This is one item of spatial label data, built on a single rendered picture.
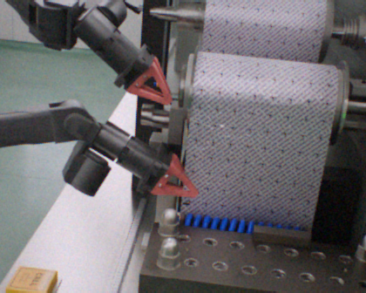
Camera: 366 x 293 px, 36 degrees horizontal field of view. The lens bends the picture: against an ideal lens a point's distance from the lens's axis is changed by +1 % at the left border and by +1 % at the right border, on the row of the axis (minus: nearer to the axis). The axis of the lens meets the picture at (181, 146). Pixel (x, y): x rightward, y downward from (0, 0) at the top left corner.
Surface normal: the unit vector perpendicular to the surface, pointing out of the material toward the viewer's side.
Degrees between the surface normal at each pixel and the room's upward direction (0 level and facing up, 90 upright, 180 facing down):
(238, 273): 0
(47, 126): 79
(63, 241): 0
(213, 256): 0
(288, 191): 90
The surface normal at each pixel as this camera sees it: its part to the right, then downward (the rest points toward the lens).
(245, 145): -0.08, 0.36
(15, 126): 0.18, 0.22
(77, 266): 0.09, -0.93
